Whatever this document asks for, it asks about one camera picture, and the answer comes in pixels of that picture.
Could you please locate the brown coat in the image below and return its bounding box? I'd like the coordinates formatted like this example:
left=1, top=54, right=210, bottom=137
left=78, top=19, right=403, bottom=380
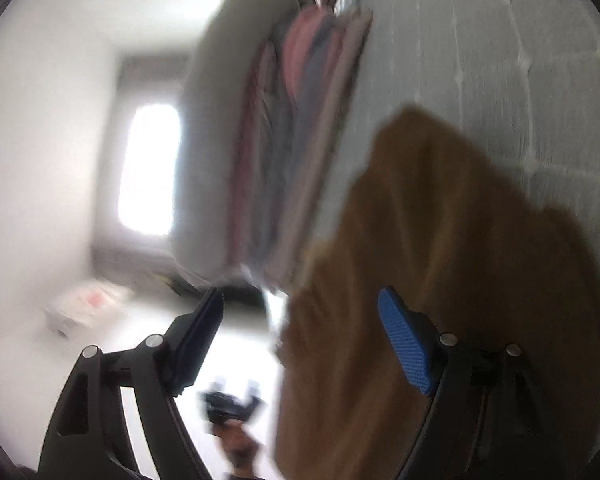
left=274, top=107, right=600, bottom=479

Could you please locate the stack of folded clothes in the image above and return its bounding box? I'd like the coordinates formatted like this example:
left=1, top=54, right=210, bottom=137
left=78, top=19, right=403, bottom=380
left=227, top=4, right=373, bottom=289

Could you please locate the person's left hand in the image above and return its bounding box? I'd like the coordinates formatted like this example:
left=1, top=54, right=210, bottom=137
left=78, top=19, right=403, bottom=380
left=213, top=419, right=260, bottom=479

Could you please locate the grey quilted bedspread mattress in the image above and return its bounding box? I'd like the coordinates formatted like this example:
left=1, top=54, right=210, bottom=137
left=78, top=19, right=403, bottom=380
left=291, top=0, right=600, bottom=271

